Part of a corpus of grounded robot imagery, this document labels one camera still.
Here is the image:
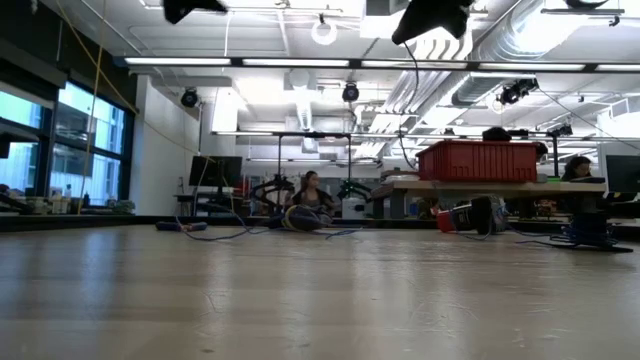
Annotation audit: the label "silver ventilation duct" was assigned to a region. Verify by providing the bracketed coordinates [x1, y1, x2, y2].
[474, 0, 640, 61]

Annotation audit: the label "white hanging cable coil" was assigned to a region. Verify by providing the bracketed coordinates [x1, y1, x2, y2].
[310, 13, 339, 47]

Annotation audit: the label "black computer monitor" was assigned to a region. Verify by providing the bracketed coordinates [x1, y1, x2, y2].
[188, 155, 244, 189]
[605, 154, 640, 194]

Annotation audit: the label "large red storage bin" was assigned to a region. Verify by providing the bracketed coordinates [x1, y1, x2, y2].
[415, 140, 540, 183]

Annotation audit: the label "black glove blue yellow cuff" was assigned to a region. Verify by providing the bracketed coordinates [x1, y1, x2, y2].
[269, 203, 335, 233]

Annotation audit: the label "black background rig frame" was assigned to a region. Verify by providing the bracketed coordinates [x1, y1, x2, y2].
[276, 131, 353, 221]

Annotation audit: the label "thin blue wire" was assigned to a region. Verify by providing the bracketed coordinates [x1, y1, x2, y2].
[173, 42, 569, 247]

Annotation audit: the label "person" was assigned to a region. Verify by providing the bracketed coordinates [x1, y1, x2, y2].
[288, 170, 337, 217]
[562, 155, 595, 182]

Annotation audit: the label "red blue handled pliers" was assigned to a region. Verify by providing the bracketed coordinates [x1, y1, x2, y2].
[155, 220, 209, 233]

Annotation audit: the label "wooden table on casters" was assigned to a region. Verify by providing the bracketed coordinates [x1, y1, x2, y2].
[372, 179, 609, 225]

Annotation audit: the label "black ceiling camera mount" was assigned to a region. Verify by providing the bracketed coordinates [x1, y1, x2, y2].
[497, 77, 541, 106]

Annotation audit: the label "red black tool battery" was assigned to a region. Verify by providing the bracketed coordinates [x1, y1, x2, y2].
[436, 194, 509, 236]

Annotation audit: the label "LED light bar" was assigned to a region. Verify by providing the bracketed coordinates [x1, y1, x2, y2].
[113, 55, 640, 74]

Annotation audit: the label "large glass window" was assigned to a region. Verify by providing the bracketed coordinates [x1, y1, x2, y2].
[0, 82, 134, 209]

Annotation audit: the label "black wire spool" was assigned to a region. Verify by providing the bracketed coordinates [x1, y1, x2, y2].
[549, 209, 635, 254]

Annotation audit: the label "yellow power cable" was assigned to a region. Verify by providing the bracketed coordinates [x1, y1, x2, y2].
[77, 0, 109, 215]

